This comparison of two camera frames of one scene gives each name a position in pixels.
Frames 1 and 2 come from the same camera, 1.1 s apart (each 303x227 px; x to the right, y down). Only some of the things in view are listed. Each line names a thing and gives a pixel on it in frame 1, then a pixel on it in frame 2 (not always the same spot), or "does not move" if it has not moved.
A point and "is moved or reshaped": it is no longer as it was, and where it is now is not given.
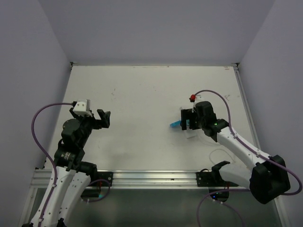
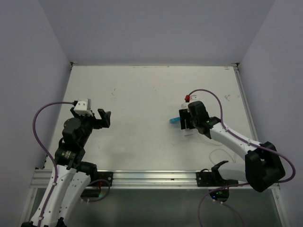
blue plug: x=175 y=124 is moved or reshaped
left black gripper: x=98 y=124 does not move
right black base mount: x=211 y=178 does not move
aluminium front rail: x=128 y=178 does not move
